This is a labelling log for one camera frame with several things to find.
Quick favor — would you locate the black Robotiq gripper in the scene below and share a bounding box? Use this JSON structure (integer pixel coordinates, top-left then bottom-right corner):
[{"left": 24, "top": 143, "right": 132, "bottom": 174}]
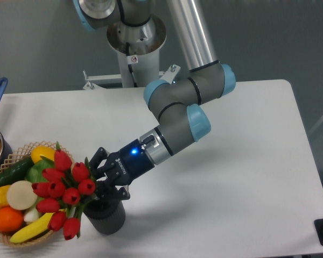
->
[{"left": 89, "top": 139, "right": 155, "bottom": 202}]

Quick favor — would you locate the red tulip bouquet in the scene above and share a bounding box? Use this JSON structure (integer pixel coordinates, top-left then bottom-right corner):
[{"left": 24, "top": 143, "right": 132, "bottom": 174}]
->
[{"left": 32, "top": 145, "right": 96, "bottom": 240}]

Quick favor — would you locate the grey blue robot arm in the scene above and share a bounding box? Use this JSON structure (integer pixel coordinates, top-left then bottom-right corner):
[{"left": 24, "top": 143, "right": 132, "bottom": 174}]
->
[{"left": 73, "top": 1, "right": 236, "bottom": 202}]

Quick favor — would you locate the dark grey ribbed vase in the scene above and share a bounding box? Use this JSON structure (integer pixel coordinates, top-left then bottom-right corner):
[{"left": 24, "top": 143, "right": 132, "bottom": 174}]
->
[{"left": 84, "top": 200, "right": 125, "bottom": 235}]

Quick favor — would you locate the yellow squash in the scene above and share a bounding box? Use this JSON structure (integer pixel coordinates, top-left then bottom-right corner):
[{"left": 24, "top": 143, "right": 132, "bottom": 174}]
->
[{"left": 31, "top": 146, "right": 55, "bottom": 164}]

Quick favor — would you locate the woven wicker basket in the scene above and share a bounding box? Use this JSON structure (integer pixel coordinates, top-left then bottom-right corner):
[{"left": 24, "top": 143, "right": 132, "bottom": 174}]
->
[{"left": 0, "top": 141, "right": 58, "bottom": 248}]

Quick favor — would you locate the yellow banana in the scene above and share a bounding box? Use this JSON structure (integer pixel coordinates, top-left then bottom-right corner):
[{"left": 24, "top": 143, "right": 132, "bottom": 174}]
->
[{"left": 10, "top": 213, "right": 54, "bottom": 244}]

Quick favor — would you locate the beige round radish slice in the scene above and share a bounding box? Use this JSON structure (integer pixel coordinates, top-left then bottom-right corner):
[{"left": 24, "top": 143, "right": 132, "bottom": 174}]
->
[{"left": 6, "top": 181, "right": 38, "bottom": 210}]

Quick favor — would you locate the green cucumber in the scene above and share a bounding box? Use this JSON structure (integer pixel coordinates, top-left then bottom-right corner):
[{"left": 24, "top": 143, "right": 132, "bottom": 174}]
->
[{"left": 0, "top": 156, "right": 34, "bottom": 187}]

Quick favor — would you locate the orange fruit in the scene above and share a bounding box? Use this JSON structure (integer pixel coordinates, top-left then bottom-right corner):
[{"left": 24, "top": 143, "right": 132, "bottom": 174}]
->
[{"left": 0, "top": 206, "right": 24, "bottom": 233}]

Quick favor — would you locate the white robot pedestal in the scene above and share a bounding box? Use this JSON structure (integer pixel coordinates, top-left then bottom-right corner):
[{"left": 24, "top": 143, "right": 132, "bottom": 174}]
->
[{"left": 83, "top": 15, "right": 181, "bottom": 90}]

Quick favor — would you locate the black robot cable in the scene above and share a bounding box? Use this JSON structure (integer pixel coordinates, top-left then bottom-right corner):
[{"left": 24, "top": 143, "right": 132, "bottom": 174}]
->
[{"left": 124, "top": 42, "right": 138, "bottom": 88}]

